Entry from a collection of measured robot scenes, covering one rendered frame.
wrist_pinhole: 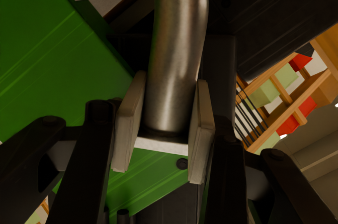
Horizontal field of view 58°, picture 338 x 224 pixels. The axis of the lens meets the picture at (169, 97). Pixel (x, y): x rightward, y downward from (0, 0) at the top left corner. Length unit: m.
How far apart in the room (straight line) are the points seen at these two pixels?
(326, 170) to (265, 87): 4.62
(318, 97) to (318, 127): 5.48
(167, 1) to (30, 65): 0.11
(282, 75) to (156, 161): 3.57
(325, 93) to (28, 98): 4.10
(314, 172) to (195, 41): 7.72
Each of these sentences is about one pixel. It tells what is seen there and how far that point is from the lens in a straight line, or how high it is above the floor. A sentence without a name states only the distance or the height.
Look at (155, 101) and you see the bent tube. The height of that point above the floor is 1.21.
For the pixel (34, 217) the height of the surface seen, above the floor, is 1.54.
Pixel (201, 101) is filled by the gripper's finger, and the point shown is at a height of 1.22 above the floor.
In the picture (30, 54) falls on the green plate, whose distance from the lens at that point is 0.23.
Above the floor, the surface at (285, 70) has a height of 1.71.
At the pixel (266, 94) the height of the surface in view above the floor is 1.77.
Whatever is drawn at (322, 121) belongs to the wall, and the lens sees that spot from 9.68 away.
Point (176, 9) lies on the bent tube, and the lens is 0.16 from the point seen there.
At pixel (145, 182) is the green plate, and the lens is 0.25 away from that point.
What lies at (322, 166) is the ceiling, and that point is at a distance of 7.83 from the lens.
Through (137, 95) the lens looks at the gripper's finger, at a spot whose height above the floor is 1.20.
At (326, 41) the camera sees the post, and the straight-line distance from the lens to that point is 0.99.
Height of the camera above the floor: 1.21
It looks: 1 degrees down
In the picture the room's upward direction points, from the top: 145 degrees clockwise
